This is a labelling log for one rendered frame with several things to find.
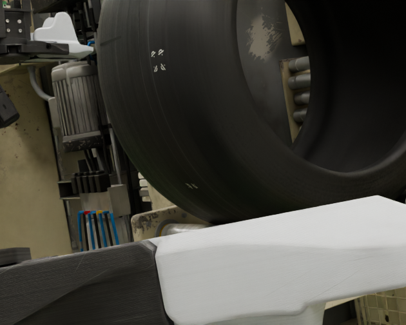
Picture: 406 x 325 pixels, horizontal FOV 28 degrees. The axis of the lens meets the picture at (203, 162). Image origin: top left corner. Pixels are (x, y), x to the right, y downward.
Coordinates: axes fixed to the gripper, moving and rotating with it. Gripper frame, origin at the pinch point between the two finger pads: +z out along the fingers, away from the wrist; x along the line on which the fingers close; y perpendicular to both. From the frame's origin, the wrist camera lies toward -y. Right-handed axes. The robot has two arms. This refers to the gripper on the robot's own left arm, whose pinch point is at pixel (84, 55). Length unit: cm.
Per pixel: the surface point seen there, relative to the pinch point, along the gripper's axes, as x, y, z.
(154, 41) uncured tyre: -5.6, 1.1, 8.2
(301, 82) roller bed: 34, 1, 68
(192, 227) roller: 15.1, -26.5, 25.1
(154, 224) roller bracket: 25.2, -25.9, 23.6
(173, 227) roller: 21.1, -26.6, 24.9
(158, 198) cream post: 36, -22, 31
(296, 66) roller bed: 37, 5, 69
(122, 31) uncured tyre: 3.7, 4.3, 8.2
